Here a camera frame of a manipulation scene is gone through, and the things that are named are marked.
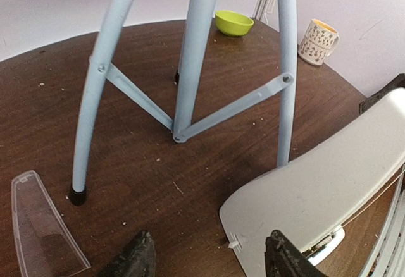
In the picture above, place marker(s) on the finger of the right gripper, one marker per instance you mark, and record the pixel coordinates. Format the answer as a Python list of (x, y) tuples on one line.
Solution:
[(397, 82)]

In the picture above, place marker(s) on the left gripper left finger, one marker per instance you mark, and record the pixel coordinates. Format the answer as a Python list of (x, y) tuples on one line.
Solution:
[(137, 258)]

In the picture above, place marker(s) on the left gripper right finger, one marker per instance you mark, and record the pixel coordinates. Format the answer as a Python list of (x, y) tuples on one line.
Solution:
[(283, 259)]

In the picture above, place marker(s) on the grey metronome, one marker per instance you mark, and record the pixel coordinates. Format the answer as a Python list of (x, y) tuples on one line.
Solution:
[(310, 197)]

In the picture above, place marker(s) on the clear metronome front cover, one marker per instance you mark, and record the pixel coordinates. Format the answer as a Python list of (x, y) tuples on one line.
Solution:
[(44, 245)]

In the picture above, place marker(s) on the light blue music stand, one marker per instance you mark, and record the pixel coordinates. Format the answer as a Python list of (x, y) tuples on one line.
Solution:
[(198, 23)]

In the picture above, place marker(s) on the patterned white mug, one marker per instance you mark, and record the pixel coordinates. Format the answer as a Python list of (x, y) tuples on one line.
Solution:
[(318, 43)]

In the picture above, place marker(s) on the yellow-green bowl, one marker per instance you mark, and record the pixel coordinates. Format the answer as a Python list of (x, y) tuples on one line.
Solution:
[(233, 24)]

